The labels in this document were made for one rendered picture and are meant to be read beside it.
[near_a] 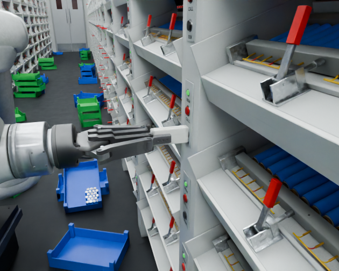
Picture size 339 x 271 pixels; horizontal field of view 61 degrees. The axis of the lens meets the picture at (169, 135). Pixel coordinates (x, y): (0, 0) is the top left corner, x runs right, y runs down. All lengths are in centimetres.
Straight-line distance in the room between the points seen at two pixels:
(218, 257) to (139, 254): 84
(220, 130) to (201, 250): 26
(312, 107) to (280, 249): 19
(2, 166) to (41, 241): 115
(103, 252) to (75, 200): 44
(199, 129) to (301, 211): 21
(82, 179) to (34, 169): 136
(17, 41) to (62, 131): 57
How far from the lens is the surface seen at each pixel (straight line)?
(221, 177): 52
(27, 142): 49
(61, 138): 49
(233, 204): 47
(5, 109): 114
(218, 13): 48
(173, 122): 75
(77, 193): 181
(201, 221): 60
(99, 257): 145
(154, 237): 126
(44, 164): 49
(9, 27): 102
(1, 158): 49
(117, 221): 163
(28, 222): 177
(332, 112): 29
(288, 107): 31
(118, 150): 47
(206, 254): 65
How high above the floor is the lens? 101
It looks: 22 degrees down
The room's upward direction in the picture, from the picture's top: straight up
